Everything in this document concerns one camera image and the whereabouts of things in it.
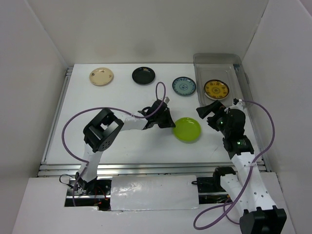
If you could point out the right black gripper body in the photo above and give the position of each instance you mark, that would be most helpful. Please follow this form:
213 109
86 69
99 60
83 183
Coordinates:
221 125

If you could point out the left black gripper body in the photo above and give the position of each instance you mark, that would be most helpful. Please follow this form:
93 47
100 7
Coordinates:
156 120

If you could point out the yellow brown patterned plate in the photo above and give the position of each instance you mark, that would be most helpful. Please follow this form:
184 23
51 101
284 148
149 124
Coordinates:
216 90

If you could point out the lime green plate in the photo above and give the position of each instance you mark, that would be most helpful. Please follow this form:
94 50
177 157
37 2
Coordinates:
187 129

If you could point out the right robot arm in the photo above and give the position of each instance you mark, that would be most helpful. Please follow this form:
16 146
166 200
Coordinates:
258 212

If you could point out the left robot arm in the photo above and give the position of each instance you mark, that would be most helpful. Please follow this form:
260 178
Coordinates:
101 131

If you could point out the clear plastic bin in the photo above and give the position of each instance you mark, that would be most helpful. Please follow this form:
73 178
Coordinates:
224 67

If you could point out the black plate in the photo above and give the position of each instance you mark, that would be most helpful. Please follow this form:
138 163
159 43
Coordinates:
143 75

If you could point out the blue patterned plate right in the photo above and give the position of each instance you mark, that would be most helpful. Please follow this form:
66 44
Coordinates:
184 86

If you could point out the cream plate with flowers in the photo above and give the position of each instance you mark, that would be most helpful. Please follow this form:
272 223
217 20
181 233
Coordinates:
101 76

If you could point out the white foil covered panel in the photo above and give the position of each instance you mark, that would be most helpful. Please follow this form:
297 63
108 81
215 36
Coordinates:
154 193

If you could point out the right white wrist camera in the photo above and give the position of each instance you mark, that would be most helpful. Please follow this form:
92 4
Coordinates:
238 103

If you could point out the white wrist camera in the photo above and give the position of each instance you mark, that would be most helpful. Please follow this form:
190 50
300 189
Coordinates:
238 103
167 99

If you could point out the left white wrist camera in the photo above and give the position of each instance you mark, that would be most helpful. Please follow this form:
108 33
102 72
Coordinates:
167 99

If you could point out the aluminium table frame rail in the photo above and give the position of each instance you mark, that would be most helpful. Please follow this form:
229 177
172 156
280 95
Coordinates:
153 151

